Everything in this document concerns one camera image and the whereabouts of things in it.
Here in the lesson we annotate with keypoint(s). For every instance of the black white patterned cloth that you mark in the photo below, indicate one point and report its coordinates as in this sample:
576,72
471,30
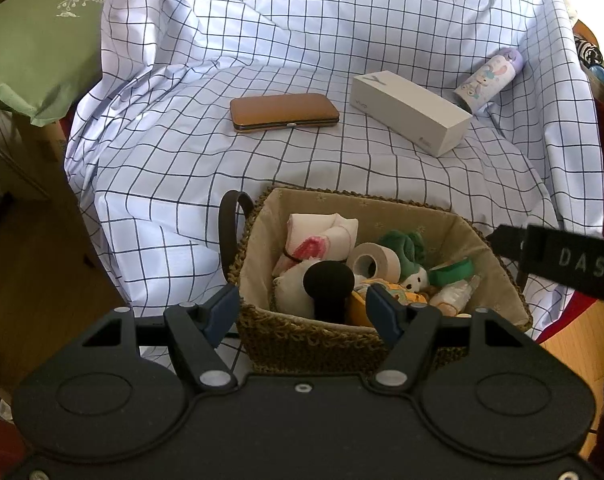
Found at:
588,50

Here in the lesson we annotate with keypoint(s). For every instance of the white plush bear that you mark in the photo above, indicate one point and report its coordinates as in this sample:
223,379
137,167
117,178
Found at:
289,295

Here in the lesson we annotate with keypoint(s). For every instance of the pink and white towel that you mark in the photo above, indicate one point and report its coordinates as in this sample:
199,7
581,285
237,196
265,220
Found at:
307,230

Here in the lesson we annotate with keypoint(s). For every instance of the teal glass bottle black cap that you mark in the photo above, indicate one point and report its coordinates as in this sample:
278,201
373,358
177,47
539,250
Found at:
327,280

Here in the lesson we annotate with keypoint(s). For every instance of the cartoon print purple bottle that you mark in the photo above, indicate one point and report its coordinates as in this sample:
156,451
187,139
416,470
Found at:
487,82

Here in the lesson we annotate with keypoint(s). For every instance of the green printed cushion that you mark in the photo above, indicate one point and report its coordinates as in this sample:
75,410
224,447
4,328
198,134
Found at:
31,50

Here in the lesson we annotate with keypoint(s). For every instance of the green patterned tape roll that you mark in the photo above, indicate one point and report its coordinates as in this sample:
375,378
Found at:
454,271

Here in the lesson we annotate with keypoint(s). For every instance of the brown leather case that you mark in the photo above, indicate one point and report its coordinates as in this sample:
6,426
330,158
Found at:
282,112

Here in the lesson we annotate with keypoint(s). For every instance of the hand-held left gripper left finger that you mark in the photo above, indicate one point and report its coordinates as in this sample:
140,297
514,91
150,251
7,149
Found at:
219,312

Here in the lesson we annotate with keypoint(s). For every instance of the white cardboard box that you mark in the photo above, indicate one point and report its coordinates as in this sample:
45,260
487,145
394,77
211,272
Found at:
407,110

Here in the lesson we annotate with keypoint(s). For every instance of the black metal stand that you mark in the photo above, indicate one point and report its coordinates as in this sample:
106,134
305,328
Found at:
1,160

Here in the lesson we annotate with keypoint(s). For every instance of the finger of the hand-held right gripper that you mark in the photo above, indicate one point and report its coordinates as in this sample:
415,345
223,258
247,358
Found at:
507,245

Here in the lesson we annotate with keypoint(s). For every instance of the white checked bed sheet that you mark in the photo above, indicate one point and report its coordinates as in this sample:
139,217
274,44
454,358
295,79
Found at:
181,170

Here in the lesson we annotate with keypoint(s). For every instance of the blue round object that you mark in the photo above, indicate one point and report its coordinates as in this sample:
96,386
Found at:
599,71

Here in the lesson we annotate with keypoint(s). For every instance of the yellow patterned pouch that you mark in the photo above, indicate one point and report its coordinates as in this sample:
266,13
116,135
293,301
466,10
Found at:
413,299

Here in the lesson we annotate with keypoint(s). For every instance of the beige tape roll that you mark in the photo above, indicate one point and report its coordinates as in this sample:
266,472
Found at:
382,255

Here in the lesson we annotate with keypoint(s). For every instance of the woven basket with cloth lining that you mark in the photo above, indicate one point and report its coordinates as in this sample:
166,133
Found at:
302,340

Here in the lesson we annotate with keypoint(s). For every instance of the white printed packet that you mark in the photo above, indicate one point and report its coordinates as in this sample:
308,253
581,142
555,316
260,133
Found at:
452,300

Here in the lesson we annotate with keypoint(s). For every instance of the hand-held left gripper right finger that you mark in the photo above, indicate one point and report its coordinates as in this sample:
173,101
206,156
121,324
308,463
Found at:
384,315

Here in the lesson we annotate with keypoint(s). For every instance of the white plush doll green outfit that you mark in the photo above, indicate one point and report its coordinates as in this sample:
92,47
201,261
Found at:
404,250

